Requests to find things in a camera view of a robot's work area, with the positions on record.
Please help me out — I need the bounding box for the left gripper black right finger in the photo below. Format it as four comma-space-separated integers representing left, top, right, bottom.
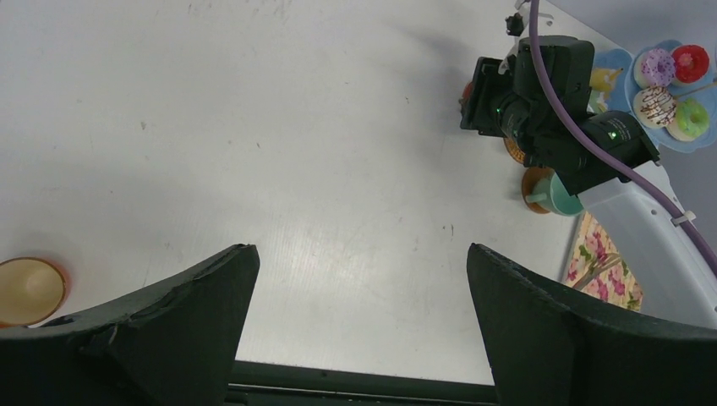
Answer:
467, 244, 716, 405

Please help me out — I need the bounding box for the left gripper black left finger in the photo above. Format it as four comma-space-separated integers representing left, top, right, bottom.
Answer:
1, 244, 260, 405

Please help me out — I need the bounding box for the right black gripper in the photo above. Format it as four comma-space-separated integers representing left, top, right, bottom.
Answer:
460, 36, 594, 168

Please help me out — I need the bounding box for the red apple coaster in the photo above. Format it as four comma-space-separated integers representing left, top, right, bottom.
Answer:
459, 82, 473, 108

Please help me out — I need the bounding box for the woven rattan coaster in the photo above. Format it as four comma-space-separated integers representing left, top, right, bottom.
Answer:
503, 138, 525, 165

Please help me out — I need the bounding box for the orange round coaster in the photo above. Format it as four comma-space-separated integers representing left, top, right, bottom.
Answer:
521, 167, 554, 214

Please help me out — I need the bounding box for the green teacup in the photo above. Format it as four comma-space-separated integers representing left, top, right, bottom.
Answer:
535, 173, 584, 217

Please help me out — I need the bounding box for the orange small mug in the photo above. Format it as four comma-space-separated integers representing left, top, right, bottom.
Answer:
1, 256, 71, 328

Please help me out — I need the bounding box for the white chocolate donut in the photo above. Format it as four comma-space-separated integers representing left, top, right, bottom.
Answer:
632, 86, 677, 129

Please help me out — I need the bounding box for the purple sprinkled donut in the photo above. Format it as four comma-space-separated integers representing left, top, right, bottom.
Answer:
633, 48, 676, 89

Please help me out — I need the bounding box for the green frosted donut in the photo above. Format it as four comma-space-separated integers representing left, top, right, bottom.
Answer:
666, 98, 710, 142

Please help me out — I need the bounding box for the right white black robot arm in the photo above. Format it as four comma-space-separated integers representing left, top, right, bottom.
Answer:
460, 36, 716, 328

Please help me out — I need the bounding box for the floral serving tray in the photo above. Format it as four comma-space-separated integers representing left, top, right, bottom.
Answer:
562, 212, 643, 312

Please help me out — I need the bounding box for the blue three-tier cake stand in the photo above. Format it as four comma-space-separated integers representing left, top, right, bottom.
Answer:
588, 40, 716, 153

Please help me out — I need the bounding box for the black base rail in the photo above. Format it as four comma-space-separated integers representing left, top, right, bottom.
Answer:
224, 361, 499, 405

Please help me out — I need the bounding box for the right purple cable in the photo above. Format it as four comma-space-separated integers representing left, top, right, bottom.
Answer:
527, 0, 717, 278

